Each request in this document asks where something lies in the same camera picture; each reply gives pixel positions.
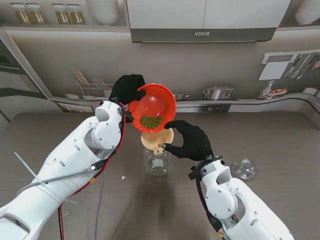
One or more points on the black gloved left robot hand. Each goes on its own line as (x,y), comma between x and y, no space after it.
(126,87)

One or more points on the clear glass jar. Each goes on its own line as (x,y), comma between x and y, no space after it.
(160,168)

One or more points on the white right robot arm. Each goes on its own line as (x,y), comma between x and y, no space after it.
(222,197)

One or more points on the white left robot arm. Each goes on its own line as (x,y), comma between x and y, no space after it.
(75,155)

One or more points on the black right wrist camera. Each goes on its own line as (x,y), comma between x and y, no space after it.
(193,173)

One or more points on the printed kitchen backdrop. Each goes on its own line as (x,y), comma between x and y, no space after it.
(160,57)

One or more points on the green mung beans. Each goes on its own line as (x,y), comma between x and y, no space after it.
(151,122)

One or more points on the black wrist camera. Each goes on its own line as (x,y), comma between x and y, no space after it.
(128,116)
(193,173)

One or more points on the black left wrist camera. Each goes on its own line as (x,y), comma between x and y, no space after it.
(128,116)

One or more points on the clear glass jar lid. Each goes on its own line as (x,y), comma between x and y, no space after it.
(243,167)

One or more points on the beige plastic funnel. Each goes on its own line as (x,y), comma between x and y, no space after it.
(152,141)

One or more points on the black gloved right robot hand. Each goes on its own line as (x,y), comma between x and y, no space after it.
(195,142)

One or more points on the orange plastic bowl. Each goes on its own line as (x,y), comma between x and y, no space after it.
(165,100)

